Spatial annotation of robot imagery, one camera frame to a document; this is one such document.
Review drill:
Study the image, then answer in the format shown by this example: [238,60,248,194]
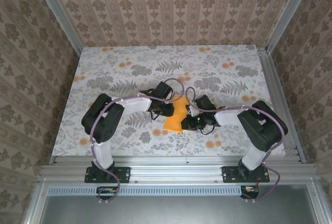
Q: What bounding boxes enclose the orange paper sheet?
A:
[163,94,189,134]

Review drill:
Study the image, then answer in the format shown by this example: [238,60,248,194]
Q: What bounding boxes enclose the grey metal sheet panel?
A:
[38,195,320,224]

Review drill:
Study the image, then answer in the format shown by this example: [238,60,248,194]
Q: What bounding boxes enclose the small black connector box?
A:
[96,186,118,201]
[240,185,260,200]

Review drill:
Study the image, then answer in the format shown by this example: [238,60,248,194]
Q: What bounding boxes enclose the long aluminium frame rail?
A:
[38,156,316,184]

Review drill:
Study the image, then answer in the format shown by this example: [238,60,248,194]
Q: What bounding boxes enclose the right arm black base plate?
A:
[222,165,270,184]

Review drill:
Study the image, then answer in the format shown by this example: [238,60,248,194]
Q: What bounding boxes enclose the grey slotted cable duct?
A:
[48,185,241,197]

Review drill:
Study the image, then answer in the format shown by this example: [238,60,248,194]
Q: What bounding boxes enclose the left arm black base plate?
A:
[85,166,131,184]

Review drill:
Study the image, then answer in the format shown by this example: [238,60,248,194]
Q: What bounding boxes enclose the aluminium table side rail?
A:
[256,47,307,164]

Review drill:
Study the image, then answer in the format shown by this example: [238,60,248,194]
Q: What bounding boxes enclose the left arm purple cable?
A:
[89,78,186,205]

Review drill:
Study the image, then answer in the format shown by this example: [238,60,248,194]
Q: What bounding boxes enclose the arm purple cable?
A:
[185,86,286,204]
[89,78,186,205]

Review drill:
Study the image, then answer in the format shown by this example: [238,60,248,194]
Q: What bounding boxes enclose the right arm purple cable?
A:
[185,86,286,204]

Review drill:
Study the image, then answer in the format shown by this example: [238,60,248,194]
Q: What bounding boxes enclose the aluminium corner post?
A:
[30,0,84,57]
[264,0,316,54]

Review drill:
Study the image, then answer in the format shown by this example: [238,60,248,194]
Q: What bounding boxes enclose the aluminium frame side bar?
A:
[307,184,332,224]
[23,182,50,224]

